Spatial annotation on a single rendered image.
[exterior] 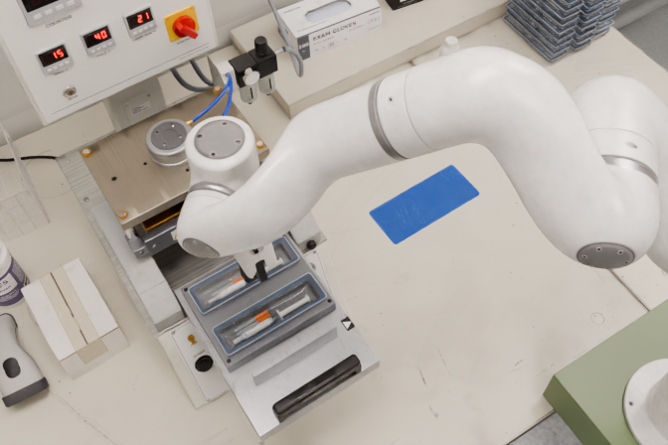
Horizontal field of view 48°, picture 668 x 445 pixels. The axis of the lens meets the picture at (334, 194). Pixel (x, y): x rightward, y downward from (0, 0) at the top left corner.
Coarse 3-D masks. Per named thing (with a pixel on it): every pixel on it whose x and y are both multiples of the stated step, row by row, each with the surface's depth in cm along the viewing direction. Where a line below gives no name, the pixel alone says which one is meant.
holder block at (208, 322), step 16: (288, 240) 129; (288, 272) 126; (304, 272) 126; (256, 288) 124; (272, 288) 124; (192, 304) 123; (240, 304) 123; (320, 304) 122; (208, 320) 121; (224, 320) 121; (304, 320) 121; (208, 336) 120; (272, 336) 119; (288, 336) 121; (224, 352) 118; (240, 352) 118; (256, 352) 119
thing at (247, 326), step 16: (288, 288) 123; (304, 288) 123; (320, 288) 123; (256, 304) 121; (272, 304) 121; (288, 304) 121; (304, 304) 121; (240, 320) 120; (256, 320) 120; (272, 320) 120; (224, 336) 118; (240, 336) 118; (256, 336) 118
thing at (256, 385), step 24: (192, 312) 125; (336, 312) 124; (312, 336) 117; (336, 336) 121; (360, 336) 121; (216, 360) 120; (264, 360) 120; (288, 360) 117; (312, 360) 119; (336, 360) 119; (360, 360) 119; (240, 384) 117; (264, 384) 117; (288, 384) 117; (336, 384) 117; (264, 408) 115; (312, 408) 117; (264, 432) 113
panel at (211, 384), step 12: (312, 252) 136; (312, 264) 137; (324, 276) 140; (180, 336) 129; (192, 336) 130; (180, 348) 130; (192, 348) 132; (204, 348) 133; (192, 360) 132; (192, 372) 134; (204, 372) 135; (216, 372) 136; (204, 384) 136; (216, 384) 137; (204, 396) 137; (216, 396) 138
